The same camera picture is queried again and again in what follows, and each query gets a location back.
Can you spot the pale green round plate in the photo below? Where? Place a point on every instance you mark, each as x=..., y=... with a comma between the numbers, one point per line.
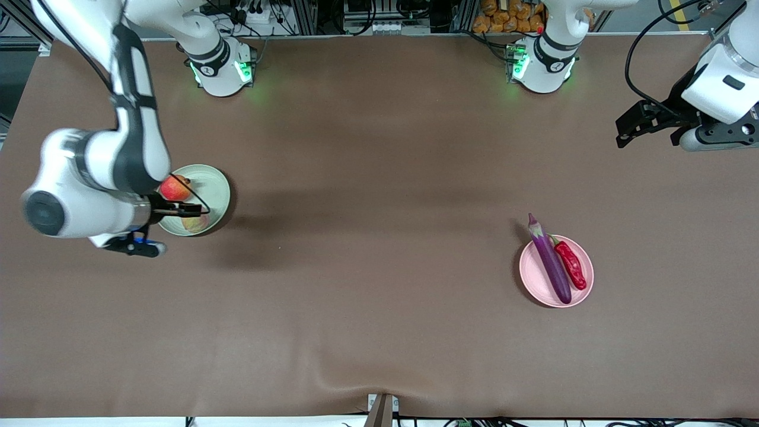
x=216, y=190

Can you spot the pink round plate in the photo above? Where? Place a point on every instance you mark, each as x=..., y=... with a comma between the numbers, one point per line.
x=536, y=279

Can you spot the metal table edge bracket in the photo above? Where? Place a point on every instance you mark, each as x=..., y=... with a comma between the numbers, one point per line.
x=379, y=409

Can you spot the brown table cloth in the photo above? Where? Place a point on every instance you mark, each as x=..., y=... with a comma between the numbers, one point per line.
x=356, y=326

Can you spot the orange toy food pile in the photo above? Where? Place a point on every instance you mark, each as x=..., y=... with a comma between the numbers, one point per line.
x=510, y=16

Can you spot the white power strip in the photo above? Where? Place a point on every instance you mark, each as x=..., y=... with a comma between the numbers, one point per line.
x=261, y=16

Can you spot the aluminium frame post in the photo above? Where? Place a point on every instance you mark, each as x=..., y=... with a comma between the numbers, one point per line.
x=18, y=21
x=303, y=15
x=720, y=26
x=463, y=15

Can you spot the pale yellow pink peach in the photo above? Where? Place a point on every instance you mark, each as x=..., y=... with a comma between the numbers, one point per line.
x=194, y=223

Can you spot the grey electrical control unit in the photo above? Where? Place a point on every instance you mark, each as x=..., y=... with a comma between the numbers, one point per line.
x=385, y=26

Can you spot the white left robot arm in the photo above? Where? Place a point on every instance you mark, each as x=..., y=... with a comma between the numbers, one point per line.
x=542, y=74

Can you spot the red apple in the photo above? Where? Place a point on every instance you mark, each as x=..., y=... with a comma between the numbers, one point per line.
x=175, y=188

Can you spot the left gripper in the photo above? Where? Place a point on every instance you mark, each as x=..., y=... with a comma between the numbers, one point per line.
x=678, y=100

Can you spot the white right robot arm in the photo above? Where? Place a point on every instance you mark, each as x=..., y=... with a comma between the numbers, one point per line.
x=89, y=172

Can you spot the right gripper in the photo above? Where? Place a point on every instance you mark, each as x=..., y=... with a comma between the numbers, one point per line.
x=158, y=209

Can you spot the red chili pepper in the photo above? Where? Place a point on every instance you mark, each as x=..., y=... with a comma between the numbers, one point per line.
x=572, y=264

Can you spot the purple eggplant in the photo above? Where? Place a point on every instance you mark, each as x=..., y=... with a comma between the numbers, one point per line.
x=554, y=270

